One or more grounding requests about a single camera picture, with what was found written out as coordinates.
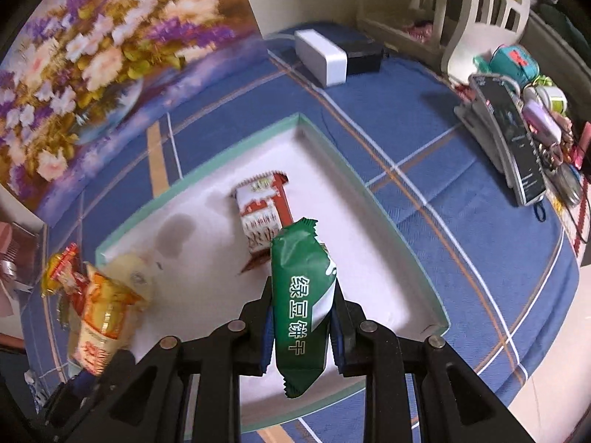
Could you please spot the orange yellow snack packet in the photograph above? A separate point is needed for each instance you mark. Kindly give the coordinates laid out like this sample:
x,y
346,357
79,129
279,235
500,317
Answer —
x,y
101,323

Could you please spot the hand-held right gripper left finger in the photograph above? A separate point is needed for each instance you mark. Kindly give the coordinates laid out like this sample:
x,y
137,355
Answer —
x,y
266,346

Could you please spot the teal pouch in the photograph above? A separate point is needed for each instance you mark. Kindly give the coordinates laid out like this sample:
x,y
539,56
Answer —
x,y
510,62

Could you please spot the white rectangular device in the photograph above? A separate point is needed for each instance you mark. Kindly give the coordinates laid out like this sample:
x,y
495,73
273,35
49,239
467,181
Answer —
x,y
323,57

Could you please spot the green snack packet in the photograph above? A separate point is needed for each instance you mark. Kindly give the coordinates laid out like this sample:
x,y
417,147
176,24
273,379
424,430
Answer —
x,y
295,295

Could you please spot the flower painting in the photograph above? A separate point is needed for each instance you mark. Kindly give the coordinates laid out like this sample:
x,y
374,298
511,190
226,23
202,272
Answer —
x,y
115,69

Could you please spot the round metal tin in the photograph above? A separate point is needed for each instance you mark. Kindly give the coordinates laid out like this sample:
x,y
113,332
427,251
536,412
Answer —
x,y
570,188

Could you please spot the pink item on shelf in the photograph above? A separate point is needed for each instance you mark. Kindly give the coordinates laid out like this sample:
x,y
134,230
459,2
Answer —
x,y
420,31

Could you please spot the white box with green rim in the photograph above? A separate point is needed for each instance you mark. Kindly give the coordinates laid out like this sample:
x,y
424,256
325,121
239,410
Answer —
x,y
369,258

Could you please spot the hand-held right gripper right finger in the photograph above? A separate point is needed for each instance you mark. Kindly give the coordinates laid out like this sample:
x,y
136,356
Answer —
x,y
336,346

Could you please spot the white and red snack packet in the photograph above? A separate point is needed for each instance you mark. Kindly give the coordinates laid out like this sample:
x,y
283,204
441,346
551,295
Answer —
x,y
258,212

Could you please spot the white shelf unit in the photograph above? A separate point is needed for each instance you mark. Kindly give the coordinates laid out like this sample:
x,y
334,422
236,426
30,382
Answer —
x,y
392,14

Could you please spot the black rectangular device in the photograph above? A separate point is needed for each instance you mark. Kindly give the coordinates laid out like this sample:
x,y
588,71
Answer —
x,y
362,57

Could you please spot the lilac small case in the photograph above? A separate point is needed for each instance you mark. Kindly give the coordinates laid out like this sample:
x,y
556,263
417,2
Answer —
x,y
541,122

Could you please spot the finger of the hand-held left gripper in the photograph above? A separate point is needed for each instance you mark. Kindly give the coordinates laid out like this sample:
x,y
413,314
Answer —
x,y
74,390

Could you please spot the white and green cup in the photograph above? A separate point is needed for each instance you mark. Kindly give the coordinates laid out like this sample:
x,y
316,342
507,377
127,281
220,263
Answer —
x,y
553,98

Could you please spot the blue white patterned object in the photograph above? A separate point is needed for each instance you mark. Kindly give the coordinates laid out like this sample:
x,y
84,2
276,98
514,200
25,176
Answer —
x,y
37,385

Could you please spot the blue plaid tablecloth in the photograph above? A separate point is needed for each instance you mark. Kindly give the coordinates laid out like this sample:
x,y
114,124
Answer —
x,y
415,115

